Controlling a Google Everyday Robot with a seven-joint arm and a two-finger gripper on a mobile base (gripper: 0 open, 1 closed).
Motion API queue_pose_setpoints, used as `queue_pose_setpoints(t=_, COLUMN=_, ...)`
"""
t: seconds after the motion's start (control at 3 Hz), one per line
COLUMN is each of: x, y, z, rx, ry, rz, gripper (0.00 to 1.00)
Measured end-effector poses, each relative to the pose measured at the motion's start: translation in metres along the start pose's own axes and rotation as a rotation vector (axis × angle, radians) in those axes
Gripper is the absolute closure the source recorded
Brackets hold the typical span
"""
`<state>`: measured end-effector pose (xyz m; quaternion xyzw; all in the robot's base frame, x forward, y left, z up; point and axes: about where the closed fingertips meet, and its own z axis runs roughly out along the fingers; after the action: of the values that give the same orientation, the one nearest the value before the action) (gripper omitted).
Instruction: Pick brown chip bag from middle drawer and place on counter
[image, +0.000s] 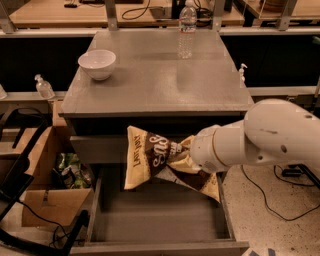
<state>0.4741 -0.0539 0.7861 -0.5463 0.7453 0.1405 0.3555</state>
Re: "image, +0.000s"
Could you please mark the clear plastic water bottle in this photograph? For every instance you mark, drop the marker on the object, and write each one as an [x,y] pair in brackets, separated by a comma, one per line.
[187,29]

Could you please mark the wooden background desk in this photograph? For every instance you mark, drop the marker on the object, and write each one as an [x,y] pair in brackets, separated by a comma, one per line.
[72,13]

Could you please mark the small white pump bottle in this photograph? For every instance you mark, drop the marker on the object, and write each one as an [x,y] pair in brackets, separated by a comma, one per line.
[241,71]

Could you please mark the clear sanitizer pump bottle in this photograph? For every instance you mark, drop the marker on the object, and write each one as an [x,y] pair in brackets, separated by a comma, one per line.
[44,87]

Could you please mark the grey wooden drawer cabinet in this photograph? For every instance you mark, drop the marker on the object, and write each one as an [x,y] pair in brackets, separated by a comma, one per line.
[151,88]

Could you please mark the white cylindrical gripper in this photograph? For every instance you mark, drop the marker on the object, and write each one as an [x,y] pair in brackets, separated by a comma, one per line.
[202,150]

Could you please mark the open grey middle drawer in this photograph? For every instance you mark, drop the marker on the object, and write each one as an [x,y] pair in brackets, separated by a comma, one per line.
[158,218]

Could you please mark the white ceramic bowl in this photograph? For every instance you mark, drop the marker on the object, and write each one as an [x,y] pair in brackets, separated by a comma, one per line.
[98,64]

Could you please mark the brown sea salt chip bag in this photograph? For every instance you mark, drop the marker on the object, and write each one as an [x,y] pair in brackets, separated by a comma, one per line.
[148,156]

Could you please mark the black chair frame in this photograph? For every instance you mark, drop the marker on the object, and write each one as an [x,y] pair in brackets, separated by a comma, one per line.
[15,181]

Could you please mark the green snack bags in box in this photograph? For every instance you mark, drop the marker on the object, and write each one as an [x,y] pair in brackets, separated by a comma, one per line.
[69,173]

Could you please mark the black tripod stand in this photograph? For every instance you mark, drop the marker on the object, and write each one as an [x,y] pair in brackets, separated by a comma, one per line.
[294,170]

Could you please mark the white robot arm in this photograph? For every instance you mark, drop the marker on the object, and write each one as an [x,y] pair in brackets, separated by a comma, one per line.
[272,131]

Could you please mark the open cardboard box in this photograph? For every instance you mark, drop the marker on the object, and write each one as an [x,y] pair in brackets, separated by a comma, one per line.
[44,203]

